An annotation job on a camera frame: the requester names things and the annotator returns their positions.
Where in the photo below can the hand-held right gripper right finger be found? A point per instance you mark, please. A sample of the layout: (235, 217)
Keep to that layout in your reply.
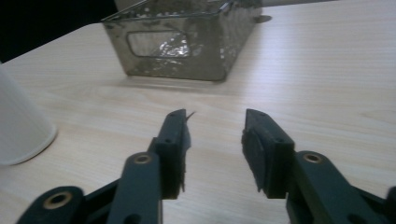
(268, 155)

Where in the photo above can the metal mesh basket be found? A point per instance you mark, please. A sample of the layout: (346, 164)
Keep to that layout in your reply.
(182, 39)

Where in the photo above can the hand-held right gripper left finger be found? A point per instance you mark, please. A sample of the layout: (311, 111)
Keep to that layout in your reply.
(172, 149)

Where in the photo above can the white paper cup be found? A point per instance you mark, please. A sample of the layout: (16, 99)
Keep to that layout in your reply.
(21, 121)

